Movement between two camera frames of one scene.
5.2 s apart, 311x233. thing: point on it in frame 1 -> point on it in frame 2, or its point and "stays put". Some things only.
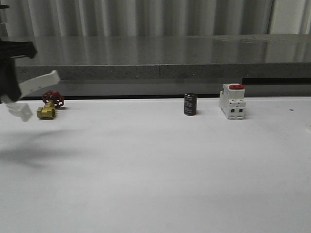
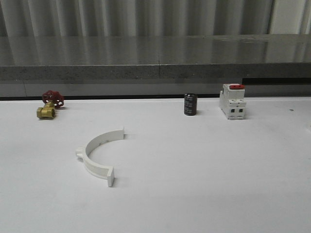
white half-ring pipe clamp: [23, 110] -> [96, 170]
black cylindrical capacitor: [190, 104] stays put
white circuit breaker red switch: [232, 101] stays put
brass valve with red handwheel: [52, 99] stays put
